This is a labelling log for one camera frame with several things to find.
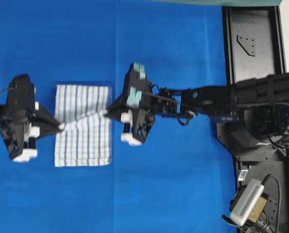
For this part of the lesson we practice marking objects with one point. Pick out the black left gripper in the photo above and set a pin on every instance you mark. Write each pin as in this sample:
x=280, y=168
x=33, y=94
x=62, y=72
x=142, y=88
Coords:
x=19, y=131

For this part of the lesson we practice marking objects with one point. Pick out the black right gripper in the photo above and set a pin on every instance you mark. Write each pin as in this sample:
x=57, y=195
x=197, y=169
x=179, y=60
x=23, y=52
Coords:
x=133, y=107

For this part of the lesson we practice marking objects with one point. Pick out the blue white striped towel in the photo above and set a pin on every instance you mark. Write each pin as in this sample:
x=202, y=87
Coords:
x=86, y=137

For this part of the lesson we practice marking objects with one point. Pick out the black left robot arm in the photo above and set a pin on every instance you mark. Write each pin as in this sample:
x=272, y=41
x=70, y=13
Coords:
x=23, y=120

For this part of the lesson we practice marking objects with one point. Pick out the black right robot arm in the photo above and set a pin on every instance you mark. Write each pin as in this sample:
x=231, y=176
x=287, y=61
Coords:
x=261, y=105

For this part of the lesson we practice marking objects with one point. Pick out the blue table cloth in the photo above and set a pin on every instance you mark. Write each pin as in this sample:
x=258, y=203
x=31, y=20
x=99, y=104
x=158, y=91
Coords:
x=180, y=181

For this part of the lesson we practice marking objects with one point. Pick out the silver ventilated hub box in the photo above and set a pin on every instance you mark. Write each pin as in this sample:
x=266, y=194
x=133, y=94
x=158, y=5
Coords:
x=246, y=202

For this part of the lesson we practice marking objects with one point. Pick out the cork pad block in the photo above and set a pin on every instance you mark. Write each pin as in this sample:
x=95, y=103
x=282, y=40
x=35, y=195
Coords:
x=257, y=209

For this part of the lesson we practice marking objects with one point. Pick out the black triangular corner bracket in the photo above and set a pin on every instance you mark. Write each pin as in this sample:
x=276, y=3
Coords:
x=248, y=44

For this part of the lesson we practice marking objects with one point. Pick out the black aluminium frame base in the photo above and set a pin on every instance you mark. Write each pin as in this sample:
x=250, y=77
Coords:
x=263, y=24

